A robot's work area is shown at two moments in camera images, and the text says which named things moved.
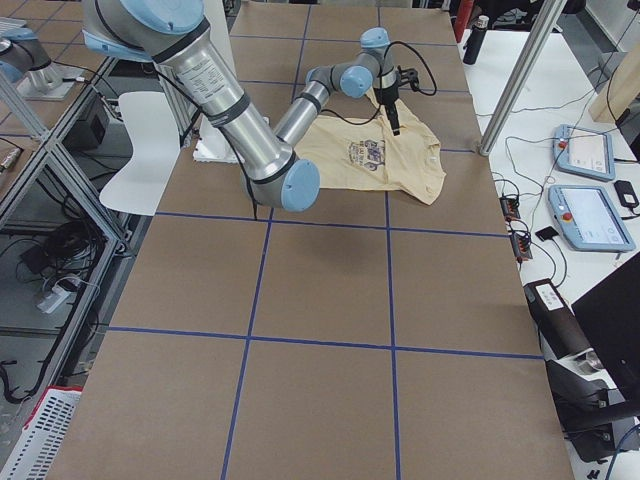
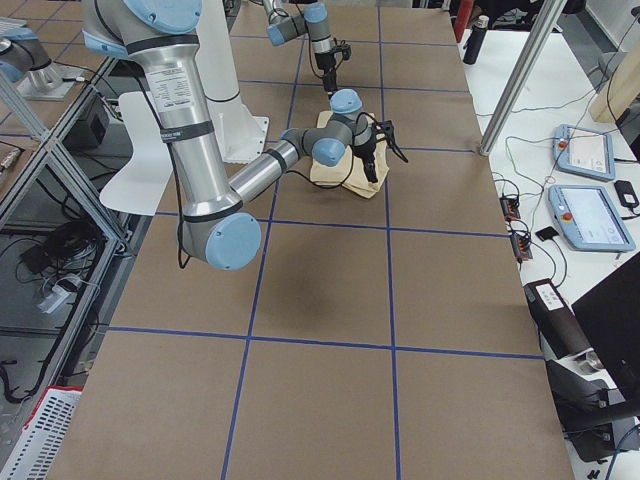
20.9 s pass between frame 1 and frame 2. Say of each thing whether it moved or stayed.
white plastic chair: stayed
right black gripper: moved
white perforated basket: stayed
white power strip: stayed
